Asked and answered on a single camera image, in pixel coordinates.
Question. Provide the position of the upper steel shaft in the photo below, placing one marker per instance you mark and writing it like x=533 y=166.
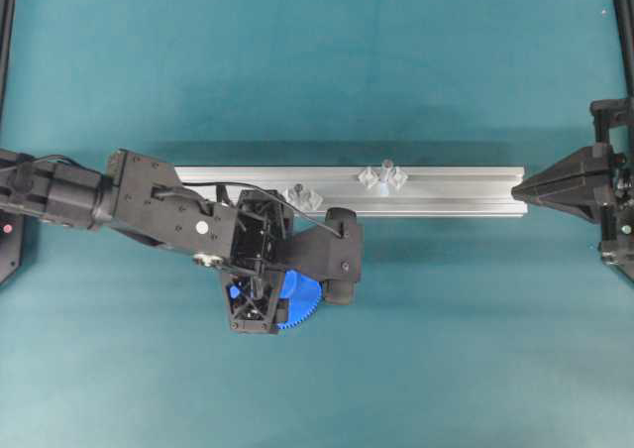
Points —
x=384 y=175

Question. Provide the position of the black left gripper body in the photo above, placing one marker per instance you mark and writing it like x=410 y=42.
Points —
x=263 y=220

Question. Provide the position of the steel shaft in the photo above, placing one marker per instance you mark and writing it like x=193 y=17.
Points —
x=298 y=194
x=384 y=175

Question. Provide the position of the clear bracket below lower shaft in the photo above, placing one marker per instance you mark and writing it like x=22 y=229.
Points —
x=290 y=196

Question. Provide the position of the black left frame post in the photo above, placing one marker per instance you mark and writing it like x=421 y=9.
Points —
x=7 y=17

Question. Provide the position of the black frame post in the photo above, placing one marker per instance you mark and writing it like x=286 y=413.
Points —
x=624 y=18
x=7 y=17

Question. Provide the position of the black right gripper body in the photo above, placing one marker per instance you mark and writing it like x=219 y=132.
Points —
x=616 y=202

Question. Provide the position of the large blue gear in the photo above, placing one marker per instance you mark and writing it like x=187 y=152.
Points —
x=304 y=295

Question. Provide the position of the black right frame post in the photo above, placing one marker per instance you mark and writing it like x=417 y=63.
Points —
x=624 y=18

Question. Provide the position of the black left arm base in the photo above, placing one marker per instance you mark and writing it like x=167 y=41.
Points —
x=12 y=237

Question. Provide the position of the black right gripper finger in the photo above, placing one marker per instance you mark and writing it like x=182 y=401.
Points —
x=583 y=167
x=587 y=212

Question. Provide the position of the lower steel shaft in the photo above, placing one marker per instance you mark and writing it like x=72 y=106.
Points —
x=298 y=194

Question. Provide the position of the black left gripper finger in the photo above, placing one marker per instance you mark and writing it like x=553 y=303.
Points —
x=254 y=303

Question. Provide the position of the aluminium extrusion rail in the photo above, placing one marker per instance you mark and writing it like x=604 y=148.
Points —
x=428 y=192

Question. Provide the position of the clear bracket above upper shaft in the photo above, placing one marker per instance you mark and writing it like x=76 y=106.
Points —
x=397 y=178

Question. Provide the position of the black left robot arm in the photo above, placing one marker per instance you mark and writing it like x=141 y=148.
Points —
x=143 y=199

